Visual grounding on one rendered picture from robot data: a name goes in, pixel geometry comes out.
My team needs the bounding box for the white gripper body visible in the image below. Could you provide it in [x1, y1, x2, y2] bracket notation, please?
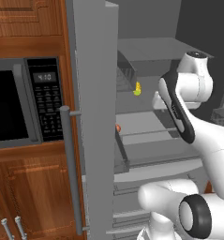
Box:
[152, 90, 169, 113]

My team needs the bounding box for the dark clear fridge bin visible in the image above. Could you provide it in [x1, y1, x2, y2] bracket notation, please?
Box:
[116, 51, 139, 93]

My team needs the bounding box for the grey fridge drawer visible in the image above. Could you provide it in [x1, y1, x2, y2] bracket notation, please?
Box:
[113, 125, 209, 174]

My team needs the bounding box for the grey fridge shelf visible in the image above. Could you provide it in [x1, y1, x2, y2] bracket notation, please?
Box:
[117, 37, 215, 63]

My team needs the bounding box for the grey fridge door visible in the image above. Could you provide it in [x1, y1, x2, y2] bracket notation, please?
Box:
[66, 0, 120, 240]

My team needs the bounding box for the grey fridge body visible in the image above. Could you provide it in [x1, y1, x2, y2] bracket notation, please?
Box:
[105, 0, 224, 240]

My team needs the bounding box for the yellow corn cob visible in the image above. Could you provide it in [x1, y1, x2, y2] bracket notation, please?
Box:
[132, 81, 142, 97]

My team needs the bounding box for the black and grey microwave oven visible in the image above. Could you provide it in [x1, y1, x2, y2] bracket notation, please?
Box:
[0, 56, 66, 151]

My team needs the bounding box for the brown wooden panelled cupboard door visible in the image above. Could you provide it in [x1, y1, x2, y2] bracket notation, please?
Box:
[0, 155, 85, 240]

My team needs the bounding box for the grey wire basket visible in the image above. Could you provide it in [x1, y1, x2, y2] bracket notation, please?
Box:
[210, 106, 224, 129]

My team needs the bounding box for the grey fridge door handle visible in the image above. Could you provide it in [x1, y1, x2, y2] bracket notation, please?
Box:
[59, 105, 90, 236]

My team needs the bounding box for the silver cupboard handle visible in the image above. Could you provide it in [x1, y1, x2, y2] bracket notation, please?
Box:
[14, 216, 28, 240]
[0, 217, 15, 240]

